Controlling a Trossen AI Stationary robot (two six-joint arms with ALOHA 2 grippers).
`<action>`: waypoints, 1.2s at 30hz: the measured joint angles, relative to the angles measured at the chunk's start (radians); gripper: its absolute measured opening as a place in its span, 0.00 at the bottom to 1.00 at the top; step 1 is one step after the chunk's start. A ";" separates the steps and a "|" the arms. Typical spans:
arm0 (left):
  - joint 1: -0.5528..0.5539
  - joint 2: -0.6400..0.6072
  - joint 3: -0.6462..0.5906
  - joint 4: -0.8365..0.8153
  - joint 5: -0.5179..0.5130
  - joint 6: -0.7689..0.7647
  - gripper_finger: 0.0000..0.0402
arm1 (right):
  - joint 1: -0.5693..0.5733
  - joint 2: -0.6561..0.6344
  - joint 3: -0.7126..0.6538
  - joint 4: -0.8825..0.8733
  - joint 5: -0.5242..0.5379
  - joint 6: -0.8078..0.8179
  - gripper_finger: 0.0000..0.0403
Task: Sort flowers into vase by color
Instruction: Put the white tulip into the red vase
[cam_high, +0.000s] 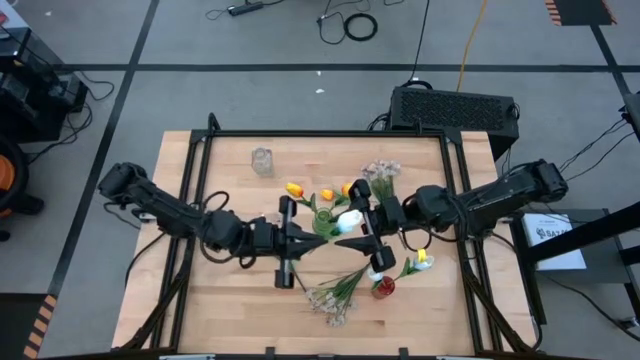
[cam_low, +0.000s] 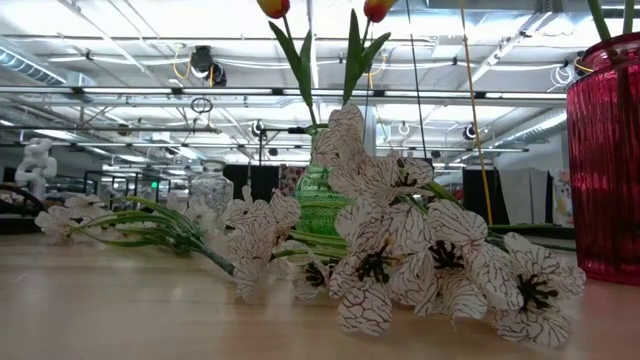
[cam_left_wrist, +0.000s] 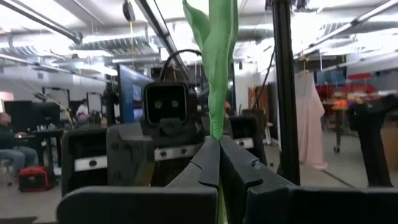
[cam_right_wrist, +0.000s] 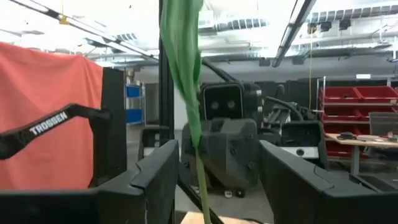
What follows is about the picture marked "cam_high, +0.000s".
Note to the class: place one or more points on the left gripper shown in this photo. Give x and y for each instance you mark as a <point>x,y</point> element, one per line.
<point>265,237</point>

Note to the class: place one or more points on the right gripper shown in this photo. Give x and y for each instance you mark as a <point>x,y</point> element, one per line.
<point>390,217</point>

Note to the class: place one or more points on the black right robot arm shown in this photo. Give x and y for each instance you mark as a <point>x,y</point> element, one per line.
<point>500,195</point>

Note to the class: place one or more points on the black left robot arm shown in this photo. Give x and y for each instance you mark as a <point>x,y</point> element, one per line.
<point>150,200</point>

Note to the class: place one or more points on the green glass vase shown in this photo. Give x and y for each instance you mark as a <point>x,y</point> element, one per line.
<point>320,227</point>

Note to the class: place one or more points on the red ribbed glass vase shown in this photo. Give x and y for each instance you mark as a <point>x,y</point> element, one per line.
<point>385,290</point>

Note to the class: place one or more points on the clear glass vase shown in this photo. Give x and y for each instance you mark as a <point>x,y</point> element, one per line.
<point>262,162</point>

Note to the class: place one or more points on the black table clamp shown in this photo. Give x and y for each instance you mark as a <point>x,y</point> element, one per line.
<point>270,353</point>
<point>404,353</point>

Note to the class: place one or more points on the black computer case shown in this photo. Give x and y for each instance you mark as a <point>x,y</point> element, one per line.
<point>452,112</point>

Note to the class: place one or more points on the white printed box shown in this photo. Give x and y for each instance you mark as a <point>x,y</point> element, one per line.
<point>555,240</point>

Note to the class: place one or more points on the black power strip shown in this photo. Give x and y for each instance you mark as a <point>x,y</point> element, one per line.
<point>245,8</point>

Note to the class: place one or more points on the dark side table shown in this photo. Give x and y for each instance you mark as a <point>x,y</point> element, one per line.
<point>605,280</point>

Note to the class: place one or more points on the black mat hazard stripes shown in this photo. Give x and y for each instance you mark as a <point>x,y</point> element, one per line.
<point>580,10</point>
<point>20,325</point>

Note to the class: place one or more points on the orange black shop vacuum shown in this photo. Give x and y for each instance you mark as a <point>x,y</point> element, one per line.
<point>6,175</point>

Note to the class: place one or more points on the black equipment cart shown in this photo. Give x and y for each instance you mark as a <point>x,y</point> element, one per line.
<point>35,90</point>

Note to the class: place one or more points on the black metal table frame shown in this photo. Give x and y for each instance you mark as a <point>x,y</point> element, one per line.
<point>325,134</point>

